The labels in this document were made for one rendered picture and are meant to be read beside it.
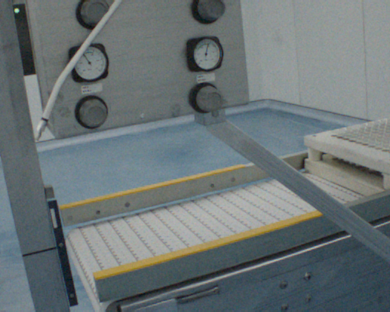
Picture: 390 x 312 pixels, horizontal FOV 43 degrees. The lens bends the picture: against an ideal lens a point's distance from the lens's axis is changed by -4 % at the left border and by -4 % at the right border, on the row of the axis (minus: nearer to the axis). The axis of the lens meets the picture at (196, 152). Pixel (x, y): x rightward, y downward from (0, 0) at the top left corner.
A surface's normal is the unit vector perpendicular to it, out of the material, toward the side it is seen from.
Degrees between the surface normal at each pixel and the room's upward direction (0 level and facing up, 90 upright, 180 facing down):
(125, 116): 90
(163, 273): 90
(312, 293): 90
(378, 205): 90
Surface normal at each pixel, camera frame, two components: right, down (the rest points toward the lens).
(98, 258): -0.11, -0.96
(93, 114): 0.39, 0.20
